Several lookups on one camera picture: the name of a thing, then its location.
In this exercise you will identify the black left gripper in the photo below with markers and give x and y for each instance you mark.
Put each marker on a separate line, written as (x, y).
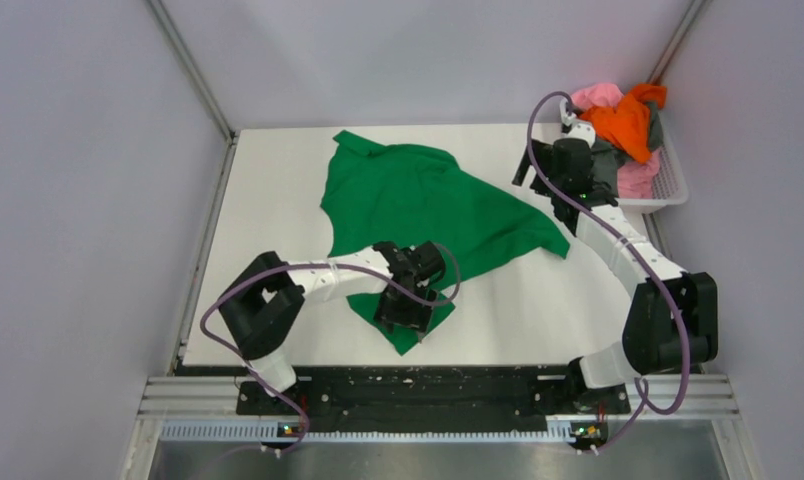
(416, 318)

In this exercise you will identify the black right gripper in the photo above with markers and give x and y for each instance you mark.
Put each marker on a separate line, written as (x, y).
(543, 153)

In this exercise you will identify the green t-shirt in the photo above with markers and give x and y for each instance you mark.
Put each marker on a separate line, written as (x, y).
(410, 194)

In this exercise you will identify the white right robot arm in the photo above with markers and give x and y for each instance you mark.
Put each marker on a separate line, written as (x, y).
(672, 322)

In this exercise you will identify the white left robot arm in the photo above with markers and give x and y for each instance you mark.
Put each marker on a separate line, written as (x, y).
(263, 303)

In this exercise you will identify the grey t-shirt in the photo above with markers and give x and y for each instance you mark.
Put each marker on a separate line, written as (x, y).
(626, 177)

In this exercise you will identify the pink t-shirt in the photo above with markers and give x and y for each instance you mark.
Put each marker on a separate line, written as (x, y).
(629, 135)

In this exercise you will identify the orange t-shirt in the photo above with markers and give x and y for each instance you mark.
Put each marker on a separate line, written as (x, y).
(622, 119)

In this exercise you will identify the white laundry basket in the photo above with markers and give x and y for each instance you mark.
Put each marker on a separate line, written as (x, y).
(668, 187)

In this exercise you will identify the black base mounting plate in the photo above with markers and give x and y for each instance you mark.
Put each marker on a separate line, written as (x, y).
(453, 419)

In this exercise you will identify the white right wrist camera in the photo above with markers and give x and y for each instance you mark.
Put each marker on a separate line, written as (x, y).
(572, 126)

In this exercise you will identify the aluminium frame rail right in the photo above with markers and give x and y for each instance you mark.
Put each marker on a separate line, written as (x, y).
(689, 19)

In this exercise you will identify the aluminium frame rail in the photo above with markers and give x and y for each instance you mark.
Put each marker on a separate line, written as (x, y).
(205, 96)
(689, 19)

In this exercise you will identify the aluminium front rail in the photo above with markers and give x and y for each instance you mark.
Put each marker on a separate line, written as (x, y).
(348, 393)

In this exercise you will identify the white slotted cable duct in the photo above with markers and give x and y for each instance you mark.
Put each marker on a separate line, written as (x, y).
(259, 431)

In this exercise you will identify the aluminium frame rail left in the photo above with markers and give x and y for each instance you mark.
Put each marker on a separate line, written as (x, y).
(205, 96)

